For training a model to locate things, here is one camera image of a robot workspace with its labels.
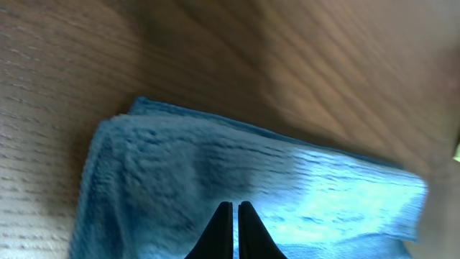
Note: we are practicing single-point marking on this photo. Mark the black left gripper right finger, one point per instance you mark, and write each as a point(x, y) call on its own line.
point(255, 241)

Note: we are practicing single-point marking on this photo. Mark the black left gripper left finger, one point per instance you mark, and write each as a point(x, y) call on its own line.
point(216, 241)

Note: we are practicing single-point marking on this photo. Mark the blue microfiber cloth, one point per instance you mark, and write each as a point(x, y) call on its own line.
point(155, 176)

